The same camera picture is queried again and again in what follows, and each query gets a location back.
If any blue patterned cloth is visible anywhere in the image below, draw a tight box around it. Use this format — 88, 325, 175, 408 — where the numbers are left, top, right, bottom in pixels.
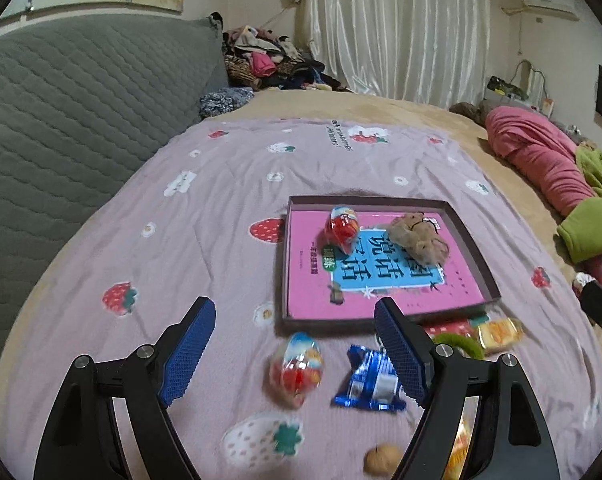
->
198, 86, 256, 120

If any red toy egg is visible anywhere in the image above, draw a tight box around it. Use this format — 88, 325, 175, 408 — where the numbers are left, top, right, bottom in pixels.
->
323, 205, 362, 256
268, 332, 326, 408

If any pink book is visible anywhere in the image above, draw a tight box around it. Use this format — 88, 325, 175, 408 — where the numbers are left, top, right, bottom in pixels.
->
286, 207, 492, 320

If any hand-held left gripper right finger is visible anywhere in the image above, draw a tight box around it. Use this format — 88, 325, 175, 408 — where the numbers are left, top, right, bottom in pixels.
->
373, 297, 562, 480

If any pink strawberry print blanket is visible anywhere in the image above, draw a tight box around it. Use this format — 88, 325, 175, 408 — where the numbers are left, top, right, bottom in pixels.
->
0, 117, 602, 480

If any brown cloth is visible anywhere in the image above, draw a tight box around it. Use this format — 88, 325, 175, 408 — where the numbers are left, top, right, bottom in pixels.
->
451, 101, 488, 122

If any pink quilt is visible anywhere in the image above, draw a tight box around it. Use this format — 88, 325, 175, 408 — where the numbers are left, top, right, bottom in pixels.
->
485, 106, 602, 288

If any green fleece blanket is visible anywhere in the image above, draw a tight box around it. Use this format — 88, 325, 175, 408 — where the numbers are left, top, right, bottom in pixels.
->
556, 145, 602, 265

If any dark shallow box tray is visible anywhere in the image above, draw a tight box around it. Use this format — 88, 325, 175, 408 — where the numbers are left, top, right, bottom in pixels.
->
281, 195, 502, 335

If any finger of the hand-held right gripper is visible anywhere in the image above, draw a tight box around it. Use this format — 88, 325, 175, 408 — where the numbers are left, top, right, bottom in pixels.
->
578, 280, 602, 345

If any black and yellow bag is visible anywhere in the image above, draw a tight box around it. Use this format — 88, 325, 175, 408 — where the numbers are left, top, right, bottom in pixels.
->
487, 75, 526, 97

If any yellow snack packet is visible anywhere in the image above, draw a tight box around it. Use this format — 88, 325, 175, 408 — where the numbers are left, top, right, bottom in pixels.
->
443, 400, 476, 480
473, 316, 524, 351

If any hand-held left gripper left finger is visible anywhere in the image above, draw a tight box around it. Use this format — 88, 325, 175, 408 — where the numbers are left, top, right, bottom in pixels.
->
34, 296, 217, 480

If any white air conditioner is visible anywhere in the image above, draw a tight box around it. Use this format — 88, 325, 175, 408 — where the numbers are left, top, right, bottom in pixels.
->
521, 0, 582, 23

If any grey quilted headboard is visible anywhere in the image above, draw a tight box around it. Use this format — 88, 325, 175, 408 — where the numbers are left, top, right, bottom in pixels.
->
0, 12, 229, 411

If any beige bed sheet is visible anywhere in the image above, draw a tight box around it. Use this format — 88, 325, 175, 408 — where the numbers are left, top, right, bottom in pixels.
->
11, 87, 602, 461

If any white curtain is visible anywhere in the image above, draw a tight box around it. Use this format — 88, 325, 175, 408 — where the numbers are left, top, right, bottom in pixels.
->
301, 0, 492, 111

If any brown plush toy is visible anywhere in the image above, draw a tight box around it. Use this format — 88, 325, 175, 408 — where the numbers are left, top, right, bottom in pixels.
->
385, 211, 450, 267

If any pile of clothes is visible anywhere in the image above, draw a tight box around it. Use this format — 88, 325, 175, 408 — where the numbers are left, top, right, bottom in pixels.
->
222, 25, 354, 93

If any grey low cabinet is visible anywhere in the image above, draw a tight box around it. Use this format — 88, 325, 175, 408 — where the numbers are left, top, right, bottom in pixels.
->
485, 87, 532, 107

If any blue snack packet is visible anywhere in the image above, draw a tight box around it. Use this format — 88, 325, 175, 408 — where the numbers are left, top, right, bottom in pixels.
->
333, 344, 407, 413

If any green fuzzy toy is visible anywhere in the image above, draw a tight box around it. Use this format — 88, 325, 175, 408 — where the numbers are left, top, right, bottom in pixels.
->
431, 332, 484, 361

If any small brown round cookie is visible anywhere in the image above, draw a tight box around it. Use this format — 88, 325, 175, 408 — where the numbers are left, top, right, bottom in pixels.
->
363, 443, 404, 476

